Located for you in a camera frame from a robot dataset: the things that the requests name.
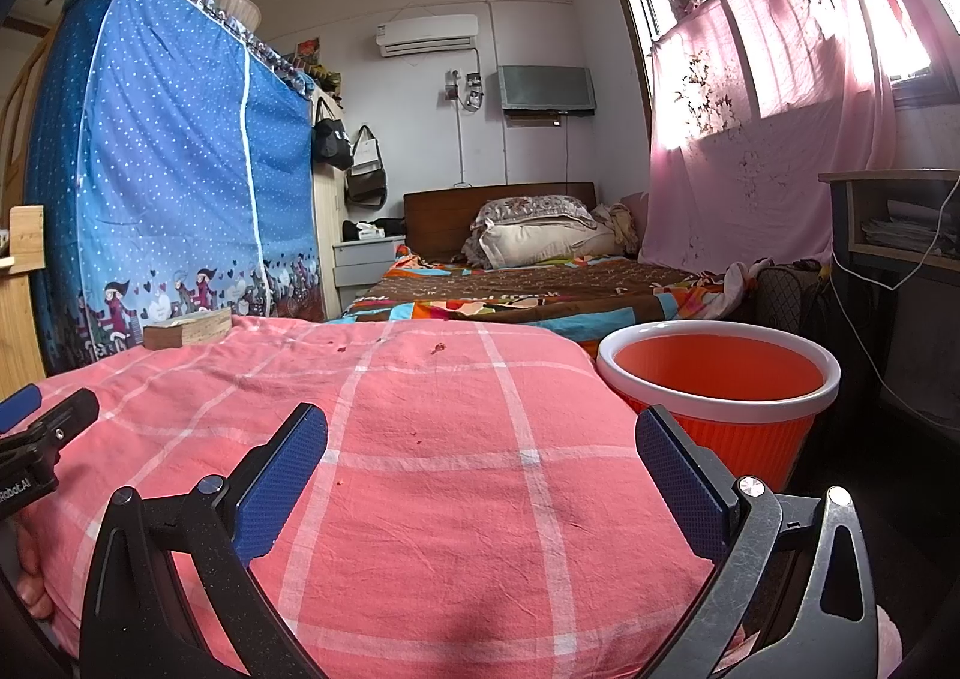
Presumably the orange plastic bucket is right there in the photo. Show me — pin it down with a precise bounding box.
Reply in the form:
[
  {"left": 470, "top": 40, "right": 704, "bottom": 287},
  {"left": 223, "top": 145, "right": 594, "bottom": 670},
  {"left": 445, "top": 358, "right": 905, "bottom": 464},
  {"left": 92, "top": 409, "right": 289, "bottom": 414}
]
[{"left": 596, "top": 320, "right": 842, "bottom": 494}]

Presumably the crumpled white pink cloth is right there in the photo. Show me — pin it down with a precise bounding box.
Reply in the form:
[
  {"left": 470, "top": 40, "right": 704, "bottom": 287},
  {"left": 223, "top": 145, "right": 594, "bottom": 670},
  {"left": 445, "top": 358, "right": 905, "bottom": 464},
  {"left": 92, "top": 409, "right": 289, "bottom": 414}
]
[{"left": 705, "top": 259, "right": 774, "bottom": 321}]

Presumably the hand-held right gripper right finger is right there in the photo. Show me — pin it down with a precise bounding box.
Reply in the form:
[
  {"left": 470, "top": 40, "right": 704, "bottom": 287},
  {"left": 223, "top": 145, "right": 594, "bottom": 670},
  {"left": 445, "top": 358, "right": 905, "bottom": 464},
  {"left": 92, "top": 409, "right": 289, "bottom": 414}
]
[{"left": 635, "top": 405, "right": 878, "bottom": 679}]

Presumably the beige pillow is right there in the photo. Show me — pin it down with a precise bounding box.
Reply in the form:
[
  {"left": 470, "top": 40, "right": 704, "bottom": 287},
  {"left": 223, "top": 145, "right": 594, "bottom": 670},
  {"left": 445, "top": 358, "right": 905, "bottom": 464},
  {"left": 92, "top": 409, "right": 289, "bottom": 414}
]
[{"left": 465, "top": 218, "right": 617, "bottom": 270}]

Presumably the wall socket with plugs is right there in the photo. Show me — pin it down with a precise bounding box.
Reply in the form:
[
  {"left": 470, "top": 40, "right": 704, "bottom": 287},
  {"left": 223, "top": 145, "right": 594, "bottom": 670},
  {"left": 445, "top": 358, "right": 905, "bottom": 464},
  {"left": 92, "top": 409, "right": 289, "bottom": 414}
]
[{"left": 442, "top": 68, "right": 485, "bottom": 115}]

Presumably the light wooden rack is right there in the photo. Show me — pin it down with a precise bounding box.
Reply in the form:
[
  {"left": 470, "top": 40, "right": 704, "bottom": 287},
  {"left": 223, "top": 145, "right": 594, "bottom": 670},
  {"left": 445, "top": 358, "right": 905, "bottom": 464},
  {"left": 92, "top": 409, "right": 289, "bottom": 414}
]
[{"left": 0, "top": 205, "right": 48, "bottom": 377}]

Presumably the floral pillow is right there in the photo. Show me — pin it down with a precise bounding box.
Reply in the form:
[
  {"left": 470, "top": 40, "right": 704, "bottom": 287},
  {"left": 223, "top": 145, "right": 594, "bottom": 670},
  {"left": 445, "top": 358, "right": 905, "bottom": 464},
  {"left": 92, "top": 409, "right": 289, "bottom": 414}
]
[{"left": 471, "top": 195, "right": 594, "bottom": 231}]

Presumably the pink plaid blanket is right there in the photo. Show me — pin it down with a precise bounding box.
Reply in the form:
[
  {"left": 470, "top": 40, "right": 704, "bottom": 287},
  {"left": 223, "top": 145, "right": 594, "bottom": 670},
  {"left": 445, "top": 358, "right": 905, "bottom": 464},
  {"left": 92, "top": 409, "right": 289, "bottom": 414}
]
[{"left": 15, "top": 315, "right": 751, "bottom": 679}]

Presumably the stack of colourful boxes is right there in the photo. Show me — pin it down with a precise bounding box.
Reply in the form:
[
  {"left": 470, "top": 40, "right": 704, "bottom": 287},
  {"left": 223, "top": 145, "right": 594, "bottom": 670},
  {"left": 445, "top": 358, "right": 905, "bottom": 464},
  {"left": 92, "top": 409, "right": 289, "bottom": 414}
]
[{"left": 289, "top": 38, "right": 343, "bottom": 100}]

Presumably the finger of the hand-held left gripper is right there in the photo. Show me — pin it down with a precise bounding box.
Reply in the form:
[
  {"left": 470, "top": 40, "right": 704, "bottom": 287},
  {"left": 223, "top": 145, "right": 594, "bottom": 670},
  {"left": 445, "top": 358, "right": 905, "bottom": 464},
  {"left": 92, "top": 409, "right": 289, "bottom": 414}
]
[
  {"left": 0, "top": 388, "right": 101, "bottom": 462},
  {"left": 0, "top": 384, "right": 43, "bottom": 434}
]

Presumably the black mesh appliance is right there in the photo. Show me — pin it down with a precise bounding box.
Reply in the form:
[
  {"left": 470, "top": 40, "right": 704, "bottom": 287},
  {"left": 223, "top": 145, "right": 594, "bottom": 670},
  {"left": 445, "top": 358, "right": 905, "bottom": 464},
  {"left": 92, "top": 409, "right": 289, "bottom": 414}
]
[{"left": 756, "top": 263, "right": 830, "bottom": 351}]

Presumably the black cloth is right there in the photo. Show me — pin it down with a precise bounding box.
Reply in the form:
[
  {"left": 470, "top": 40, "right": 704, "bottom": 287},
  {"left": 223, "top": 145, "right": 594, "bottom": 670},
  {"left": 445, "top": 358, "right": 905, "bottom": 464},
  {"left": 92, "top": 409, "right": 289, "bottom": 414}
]
[{"left": 341, "top": 218, "right": 407, "bottom": 242}]

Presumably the white cable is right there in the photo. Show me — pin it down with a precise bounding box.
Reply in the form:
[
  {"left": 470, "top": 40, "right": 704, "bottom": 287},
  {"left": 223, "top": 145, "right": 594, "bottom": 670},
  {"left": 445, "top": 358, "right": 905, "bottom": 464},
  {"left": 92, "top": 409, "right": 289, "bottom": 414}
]
[{"left": 825, "top": 197, "right": 960, "bottom": 429}]

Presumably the black hanging bag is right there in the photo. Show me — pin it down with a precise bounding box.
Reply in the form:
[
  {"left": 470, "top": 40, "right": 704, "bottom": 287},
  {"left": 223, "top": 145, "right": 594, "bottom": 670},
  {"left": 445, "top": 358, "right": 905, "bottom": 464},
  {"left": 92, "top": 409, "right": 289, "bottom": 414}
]
[{"left": 310, "top": 95, "right": 356, "bottom": 172}]

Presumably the pink hanging sheet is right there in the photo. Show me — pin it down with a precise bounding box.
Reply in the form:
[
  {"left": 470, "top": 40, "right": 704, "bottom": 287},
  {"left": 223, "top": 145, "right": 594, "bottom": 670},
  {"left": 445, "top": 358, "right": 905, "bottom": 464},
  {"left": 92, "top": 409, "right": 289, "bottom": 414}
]
[{"left": 637, "top": 0, "right": 902, "bottom": 277}]

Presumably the person's left hand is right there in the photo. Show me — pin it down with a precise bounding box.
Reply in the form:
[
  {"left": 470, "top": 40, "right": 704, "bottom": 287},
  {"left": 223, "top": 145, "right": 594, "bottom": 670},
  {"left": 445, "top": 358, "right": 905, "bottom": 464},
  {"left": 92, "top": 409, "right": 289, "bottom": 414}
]
[{"left": 13, "top": 521, "right": 55, "bottom": 621}]

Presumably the white basket on wardrobe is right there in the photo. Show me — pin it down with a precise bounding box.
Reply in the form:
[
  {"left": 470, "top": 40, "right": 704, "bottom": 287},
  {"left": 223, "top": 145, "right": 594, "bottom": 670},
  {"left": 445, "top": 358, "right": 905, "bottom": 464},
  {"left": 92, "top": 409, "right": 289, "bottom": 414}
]
[{"left": 206, "top": 0, "right": 263, "bottom": 36}]

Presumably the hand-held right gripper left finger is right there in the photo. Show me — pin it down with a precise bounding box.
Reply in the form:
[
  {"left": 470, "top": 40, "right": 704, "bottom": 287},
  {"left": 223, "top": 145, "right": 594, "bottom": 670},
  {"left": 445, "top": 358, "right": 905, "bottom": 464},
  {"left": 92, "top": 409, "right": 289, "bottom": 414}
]
[{"left": 79, "top": 403, "right": 329, "bottom": 679}]

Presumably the white nightstand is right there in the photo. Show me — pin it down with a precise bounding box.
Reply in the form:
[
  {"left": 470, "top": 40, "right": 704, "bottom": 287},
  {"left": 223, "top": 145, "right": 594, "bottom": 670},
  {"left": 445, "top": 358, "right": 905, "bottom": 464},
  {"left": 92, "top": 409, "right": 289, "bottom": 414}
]
[{"left": 332, "top": 236, "right": 407, "bottom": 291}]

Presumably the white air conditioner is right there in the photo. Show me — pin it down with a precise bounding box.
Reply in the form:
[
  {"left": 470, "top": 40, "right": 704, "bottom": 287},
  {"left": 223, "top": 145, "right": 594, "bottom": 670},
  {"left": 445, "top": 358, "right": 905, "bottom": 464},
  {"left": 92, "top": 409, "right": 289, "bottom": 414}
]
[{"left": 373, "top": 13, "right": 481, "bottom": 58}]

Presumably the pink fuzzy cloth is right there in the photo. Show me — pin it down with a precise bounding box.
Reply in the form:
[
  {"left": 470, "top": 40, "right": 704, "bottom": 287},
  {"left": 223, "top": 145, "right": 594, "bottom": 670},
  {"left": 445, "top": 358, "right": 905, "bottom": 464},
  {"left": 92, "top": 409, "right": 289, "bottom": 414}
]
[{"left": 874, "top": 605, "right": 905, "bottom": 679}]

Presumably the brown wooden headboard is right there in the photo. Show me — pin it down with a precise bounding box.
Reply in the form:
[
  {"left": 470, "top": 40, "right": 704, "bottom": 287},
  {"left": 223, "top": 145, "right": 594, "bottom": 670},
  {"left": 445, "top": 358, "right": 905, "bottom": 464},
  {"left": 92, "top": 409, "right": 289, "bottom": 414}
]
[{"left": 403, "top": 182, "right": 598, "bottom": 253}]

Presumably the wooden desk shelf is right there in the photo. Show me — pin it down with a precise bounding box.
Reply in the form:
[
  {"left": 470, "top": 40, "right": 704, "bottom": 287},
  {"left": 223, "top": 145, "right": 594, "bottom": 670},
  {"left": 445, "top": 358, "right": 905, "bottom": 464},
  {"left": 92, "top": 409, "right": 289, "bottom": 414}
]
[{"left": 817, "top": 169, "right": 960, "bottom": 425}]

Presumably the grey hanging bag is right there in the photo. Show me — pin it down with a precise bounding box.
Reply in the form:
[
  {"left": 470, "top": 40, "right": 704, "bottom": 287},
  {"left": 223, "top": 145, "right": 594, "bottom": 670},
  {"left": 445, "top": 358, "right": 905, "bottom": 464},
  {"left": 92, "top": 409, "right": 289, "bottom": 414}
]
[{"left": 345, "top": 124, "right": 389, "bottom": 208}]

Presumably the beige wooden cabinet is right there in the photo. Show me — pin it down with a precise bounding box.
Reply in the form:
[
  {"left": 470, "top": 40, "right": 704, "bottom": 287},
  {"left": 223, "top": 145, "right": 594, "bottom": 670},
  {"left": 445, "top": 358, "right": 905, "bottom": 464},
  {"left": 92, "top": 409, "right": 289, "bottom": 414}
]
[{"left": 310, "top": 86, "right": 350, "bottom": 320}]

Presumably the stack of papers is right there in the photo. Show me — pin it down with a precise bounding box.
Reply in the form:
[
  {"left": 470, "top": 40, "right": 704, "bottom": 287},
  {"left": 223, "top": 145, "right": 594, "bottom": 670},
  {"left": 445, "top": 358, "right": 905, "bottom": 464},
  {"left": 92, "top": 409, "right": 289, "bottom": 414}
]
[{"left": 859, "top": 199, "right": 960, "bottom": 253}]

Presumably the blue dotted fabric wardrobe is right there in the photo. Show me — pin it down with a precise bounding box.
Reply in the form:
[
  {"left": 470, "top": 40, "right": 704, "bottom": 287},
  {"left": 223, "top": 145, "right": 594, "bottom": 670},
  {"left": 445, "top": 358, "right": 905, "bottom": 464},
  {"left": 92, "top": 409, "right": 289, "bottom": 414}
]
[{"left": 22, "top": 0, "right": 324, "bottom": 377}]

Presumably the wall television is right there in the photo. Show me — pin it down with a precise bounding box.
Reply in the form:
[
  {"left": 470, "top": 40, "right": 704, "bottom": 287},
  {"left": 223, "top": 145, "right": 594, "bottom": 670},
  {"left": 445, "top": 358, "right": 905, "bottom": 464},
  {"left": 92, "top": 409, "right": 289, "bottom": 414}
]
[{"left": 497, "top": 65, "right": 598, "bottom": 120}]

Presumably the beige bundled blanket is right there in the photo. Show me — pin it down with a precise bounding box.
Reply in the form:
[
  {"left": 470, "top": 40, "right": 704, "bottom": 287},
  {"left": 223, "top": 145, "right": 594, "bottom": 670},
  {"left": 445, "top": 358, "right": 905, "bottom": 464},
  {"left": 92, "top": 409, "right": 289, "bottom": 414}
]
[{"left": 592, "top": 199, "right": 639, "bottom": 253}]

